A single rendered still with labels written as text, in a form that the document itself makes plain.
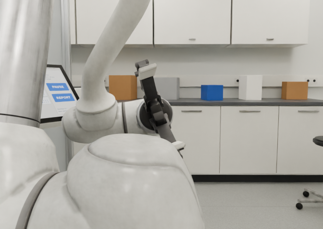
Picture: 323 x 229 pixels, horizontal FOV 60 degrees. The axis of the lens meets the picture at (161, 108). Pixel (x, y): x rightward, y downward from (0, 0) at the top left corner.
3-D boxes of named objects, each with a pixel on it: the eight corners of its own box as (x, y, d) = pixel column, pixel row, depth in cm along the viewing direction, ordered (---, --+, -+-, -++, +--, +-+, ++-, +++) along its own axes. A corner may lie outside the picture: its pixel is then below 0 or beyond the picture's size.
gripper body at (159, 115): (146, 137, 66) (147, 138, 56) (134, 102, 66) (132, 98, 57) (176, 126, 66) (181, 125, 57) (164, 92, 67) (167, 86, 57)
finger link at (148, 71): (155, 75, 52) (153, 71, 52) (157, 66, 45) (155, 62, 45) (140, 80, 52) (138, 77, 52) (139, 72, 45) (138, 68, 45)
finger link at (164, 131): (148, 117, 59) (150, 122, 60) (163, 153, 51) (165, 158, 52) (165, 111, 60) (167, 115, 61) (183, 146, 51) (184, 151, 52)
